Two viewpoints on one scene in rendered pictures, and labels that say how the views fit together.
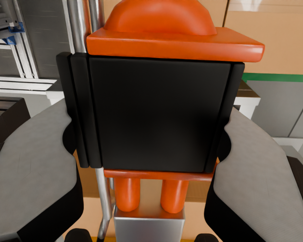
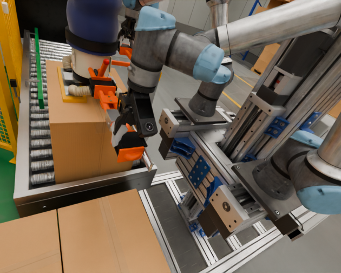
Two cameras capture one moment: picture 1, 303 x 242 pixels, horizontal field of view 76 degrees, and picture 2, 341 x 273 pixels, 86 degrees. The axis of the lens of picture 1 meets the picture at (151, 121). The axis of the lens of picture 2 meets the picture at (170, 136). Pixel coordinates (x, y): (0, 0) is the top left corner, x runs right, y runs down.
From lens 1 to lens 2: 47 cm
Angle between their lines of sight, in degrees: 35
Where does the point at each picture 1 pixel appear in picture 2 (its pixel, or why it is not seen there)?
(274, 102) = not seen: outside the picture
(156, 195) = not seen: hidden behind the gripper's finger
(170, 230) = (113, 117)
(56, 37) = (161, 208)
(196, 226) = (72, 109)
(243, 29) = (41, 242)
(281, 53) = not seen: outside the picture
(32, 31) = (173, 207)
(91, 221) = not seen: hidden behind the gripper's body
